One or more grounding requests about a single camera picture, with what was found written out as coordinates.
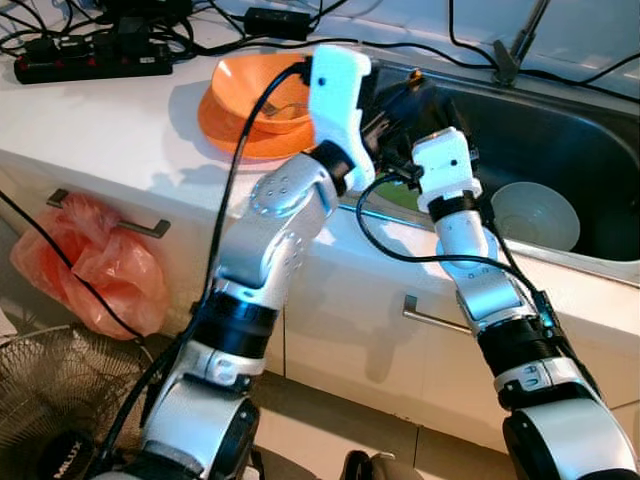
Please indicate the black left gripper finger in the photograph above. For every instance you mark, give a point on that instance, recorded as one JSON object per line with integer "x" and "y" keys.
{"x": 428, "y": 105}

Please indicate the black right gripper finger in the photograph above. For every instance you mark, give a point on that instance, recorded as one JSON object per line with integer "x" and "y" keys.
{"x": 473, "y": 148}

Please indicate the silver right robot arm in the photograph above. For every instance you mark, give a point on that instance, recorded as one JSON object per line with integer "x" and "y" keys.
{"x": 490, "y": 280}

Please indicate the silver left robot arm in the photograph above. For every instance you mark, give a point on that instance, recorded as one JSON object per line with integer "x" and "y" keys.
{"x": 270, "y": 240}

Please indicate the green plate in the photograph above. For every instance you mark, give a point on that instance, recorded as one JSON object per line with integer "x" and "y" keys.
{"x": 402, "y": 198}

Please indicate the stainless steel sink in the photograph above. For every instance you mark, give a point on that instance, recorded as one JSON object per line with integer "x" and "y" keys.
{"x": 560, "y": 140}

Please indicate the metal faucet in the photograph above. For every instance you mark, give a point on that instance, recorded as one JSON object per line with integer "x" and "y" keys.
{"x": 507, "y": 65}

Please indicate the pale grey bowl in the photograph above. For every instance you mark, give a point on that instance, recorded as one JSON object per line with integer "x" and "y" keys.
{"x": 535, "y": 218}

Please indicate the black power adapter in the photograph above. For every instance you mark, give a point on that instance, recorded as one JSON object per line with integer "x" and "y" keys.
{"x": 278, "y": 24}

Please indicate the orange plastic plate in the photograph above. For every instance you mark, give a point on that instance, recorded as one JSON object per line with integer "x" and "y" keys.
{"x": 225, "y": 140}

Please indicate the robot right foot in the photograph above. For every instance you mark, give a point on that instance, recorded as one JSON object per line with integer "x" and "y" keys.
{"x": 380, "y": 468}

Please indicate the black power strip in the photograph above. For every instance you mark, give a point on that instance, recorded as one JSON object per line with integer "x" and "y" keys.
{"x": 90, "y": 65}

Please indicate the red plastic bag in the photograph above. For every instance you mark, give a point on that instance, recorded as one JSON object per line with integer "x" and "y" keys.
{"x": 100, "y": 265}

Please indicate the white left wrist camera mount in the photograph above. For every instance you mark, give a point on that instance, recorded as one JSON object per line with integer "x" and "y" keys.
{"x": 335, "y": 100}

